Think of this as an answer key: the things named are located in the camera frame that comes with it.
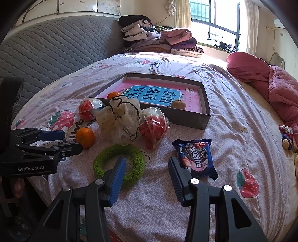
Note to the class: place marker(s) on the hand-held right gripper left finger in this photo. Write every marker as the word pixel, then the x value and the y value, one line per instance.
pixel 117 181

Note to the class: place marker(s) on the window with black frame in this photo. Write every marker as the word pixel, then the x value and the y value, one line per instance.
pixel 221 21

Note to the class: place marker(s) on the pink quilted blanket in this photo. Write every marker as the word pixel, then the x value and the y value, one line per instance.
pixel 274 86

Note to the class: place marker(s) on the red and blue egg toy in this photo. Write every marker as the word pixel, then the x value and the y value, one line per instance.
pixel 86 109

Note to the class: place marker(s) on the pile of folded clothes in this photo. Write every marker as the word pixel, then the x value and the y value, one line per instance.
pixel 158 37

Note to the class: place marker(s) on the walnut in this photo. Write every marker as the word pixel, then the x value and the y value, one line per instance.
pixel 178 103

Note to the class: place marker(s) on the pink printed bed sheet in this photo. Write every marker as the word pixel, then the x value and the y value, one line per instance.
pixel 232 130

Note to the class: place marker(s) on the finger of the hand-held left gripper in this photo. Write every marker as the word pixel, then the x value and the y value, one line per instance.
pixel 69 149
pixel 53 135

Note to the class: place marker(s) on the small plush toy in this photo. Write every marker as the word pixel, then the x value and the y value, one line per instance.
pixel 286 137

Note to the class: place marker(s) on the cream curtain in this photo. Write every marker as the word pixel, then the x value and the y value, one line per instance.
pixel 252 25
pixel 182 14

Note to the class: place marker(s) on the blue cookie packet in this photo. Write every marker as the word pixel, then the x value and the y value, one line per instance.
pixel 198 158

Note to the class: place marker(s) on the white air conditioner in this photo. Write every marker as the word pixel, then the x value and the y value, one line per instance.
pixel 279 23

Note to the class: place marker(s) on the person's left hand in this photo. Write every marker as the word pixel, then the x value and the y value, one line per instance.
pixel 19 189

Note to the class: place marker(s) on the dark clothes on windowsill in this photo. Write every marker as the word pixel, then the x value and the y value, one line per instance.
pixel 224 46

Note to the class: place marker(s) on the shallow grey cardboard box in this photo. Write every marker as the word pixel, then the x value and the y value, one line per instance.
pixel 186 116

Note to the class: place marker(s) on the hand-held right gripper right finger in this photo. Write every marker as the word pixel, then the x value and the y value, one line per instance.
pixel 178 183

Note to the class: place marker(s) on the small orange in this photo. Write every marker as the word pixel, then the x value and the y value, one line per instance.
pixel 85 137
pixel 113 95

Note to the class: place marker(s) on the grey quilted headboard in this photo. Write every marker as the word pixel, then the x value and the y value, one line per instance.
pixel 51 53

